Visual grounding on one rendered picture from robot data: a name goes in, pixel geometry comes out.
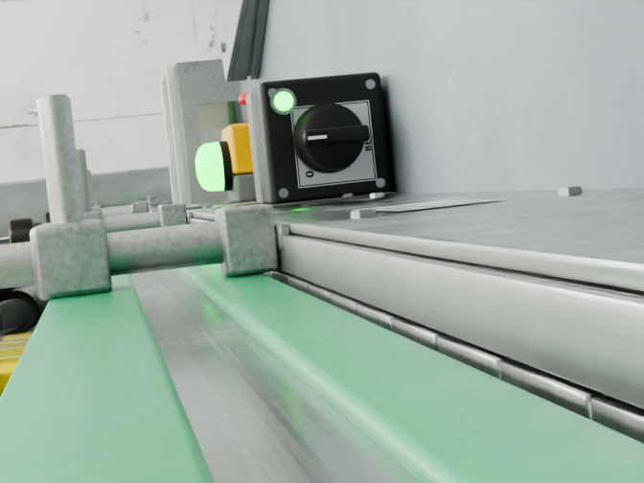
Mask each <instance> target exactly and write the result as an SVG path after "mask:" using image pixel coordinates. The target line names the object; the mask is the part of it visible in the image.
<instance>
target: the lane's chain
mask: <svg viewBox="0 0 644 483"><path fill-rule="evenodd" d="M262 274H264V275H266V276H268V277H270V278H273V279H275V280H277V281H279V282H282V283H284V284H286V285H288V286H291V287H293V288H296V289H299V290H301V291H303V292H305V293H307V294H309V295H311V296H313V297H316V298H318V299H320V300H322V301H325V302H327V303H329V304H331V305H334V306H336V307H338V308H340V309H343V310H345V311H347V312H350V313H352V314H354V315H356V316H359V317H361V318H363V319H365V320H368V321H370V322H372V323H374V324H377V325H379V326H381V327H383V328H385V329H387V330H389V331H391V332H394V333H396V334H399V335H402V336H404V337H406V338H408V339H411V340H413V341H415V342H417V343H420V344H422V345H424V346H426V347H428V348H430V349H432V350H434V351H437V352H439V353H441V354H443V355H446V356H448V357H451V358H454V359H456V360H458V361H460V362H463V363H465V364H467V365H469V366H471V367H473V368H475V369H477V370H480V371H482V372H484V373H486V374H489V375H491V376H493V377H495V378H498V379H500V380H503V381H506V382H508V383H510V384H512V385H514V386H516V387H518V388H520V389H523V390H525V391H527V392H529V393H532V394H534V395H536V396H538V397H541V398H543V399H545V400H547V401H550V402H552V403H554V404H557V405H559V406H561V407H563V408H566V409H568V410H570V411H572V412H575V413H577V414H579V415H581V416H584V417H586V418H588V419H590V420H592V421H594V422H596V423H598V424H601V425H603V426H606V427H609V428H611V429H613V430H615V431H618V432H620V433H622V434H624V435H627V436H629V437H631V438H633V439H635V440H637V441H639V442H641V443H644V409H643V408H640V407H637V406H635V405H632V404H630V403H627V402H623V401H620V400H617V399H616V398H613V397H611V396H608V395H606V396H604V394H603V393H600V392H598V391H595V390H592V389H590V388H587V387H584V386H583V385H580V384H578V383H575V382H572V381H570V380H567V379H563V378H560V377H558V376H555V375H552V374H550V373H547V372H544V371H542V370H540V369H538V368H535V367H532V366H530V365H527V364H525V363H522V362H519V361H517V360H514V359H511V358H509V357H506V356H503V355H500V354H498V353H495V352H492V351H490V350H487V349H485V348H482V347H479V346H477V345H474V344H471V343H470V342H467V341H465V340H462V339H459V338H457V337H454V336H452V335H449V334H446V333H442V332H439V331H437V330H434V329H432V328H430V327H427V326H425V325H422V324H419V323H417V322H414V321H412V320H409V319H406V318H404V317H401V316H398V315H397V314H394V313H392V312H389V311H386V310H382V309H380V308H377V307H374V306H372V305H369V304H366V303H364V302H361V301H359V300H357V299H354V298H352V297H349V296H346V295H344V294H341V293H339V292H336V291H333V290H331V289H328V288H325V287H321V286H319V285H317V284H314V283H312V282H309V281H307V280H304V279H301V278H299V277H296V276H293V275H291V274H288V273H286V272H284V271H281V270H279V269H278V270H276V271H271V272H263V273H262Z"/></svg>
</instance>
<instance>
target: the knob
mask: <svg viewBox="0 0 644 483"><path fill-rule="evenodd" d="M369 138H370V136H369V127H368V126H367V125H363V124H362V123H361V121H360V119H359V118H358V116H357V115H356V114H355V113H354V112H353V111H352V110H350V109H349V108H347V107H345V106H343V105H340V104H337V103H320V104H317V105H314V106H312V107H311V108H309V109H307V110H306V111H305V112H304V113H303V114H302V115H301V116H300V118H299V119H298V121H297V123H296V125H295V128H294V130H293V145H294V148H295V151H296V153H297V155H298V157H299V158H300V160H301V161H302V162H303V163H304V164H305V165H306V166H307V167H309V168H310V169H312V170H314V171H316V172H319V173H337V172H340V171H343V170H345V169H346V168H348V167H349V166H351V165H352V164H353V163H354V162H355V161H356V160H357V158H358V156H359V155H360V153H361V151H362V148H363V145H364V142H365V141H368V140H369Z"/></svg>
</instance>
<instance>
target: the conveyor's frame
mask: <svg viewBox="0 0 644 483"><path fill-rule="evenodd" d="M273 210H274V218H275V222H280V223H287V224H288V225H289V232H290V235H285V236H283V244H284V250H283V249H279V248H278V255H279V264H280V266H279V270H281V271H284V272H286V273H288V274H291V275H293V276H296V277H299V278H301V279H304V280H307V281H309V282H312V283H314V284H317V285H319V286H321V287H324V288H328V289H331V290H333V291H336V292H339V293H341V294H344V295H346V296H349V297H352V298H354V299H357V300H359V301H361V302H364V303H366V304H369V305H372V306H374V307H377V308H380V309H382V310H385V311H389V312H392V313H394V314H396V315H398V316H401V317H404V318H406V319H409V320H412V321H414V322H417V323H419V324H422V325H425V326H427V327H429V328H432V329H434V330H437V331H439V332H442V333H445V334H449V335H452V336H454V337H457V338H459V339H462V340H465V341H467V342H470V343H471V344H474V345H477V346H479V347H482V348H485V349H487V350H490V351H492V352H495V353H498V354H500V355H503V356H506V357H509V358H511V359H514V360H517V361H519V362H522V363H525V364H527V365H530V366H532V367H535V368H538V369H540V370H542V371H544V372H547V373H550V374H552V375H555V376H558V377H560V378H563V379H565V380H570V381H572V382H575V383H578V384H580V385H582V386H584V387H587V388H590V389H592V390H595V391H598V392H600V393H603V394H604V396H606V395H608V396H611V397H613V398H615V399H617V400H620V401H623V402H625V403H630V404H632V405H635V406H637V407H640V408H643V409H644V188H619V189H582V187H580V186H571V187H562V188H560V189H559V190H543V191H505V192H467V193H429V194H395V195H384V193H373V194H370V196H369V197H361V198H351V199H342V200H334V201H325V202H315V203H307V204H298V205H289V206H280V207H273Z"/></svg>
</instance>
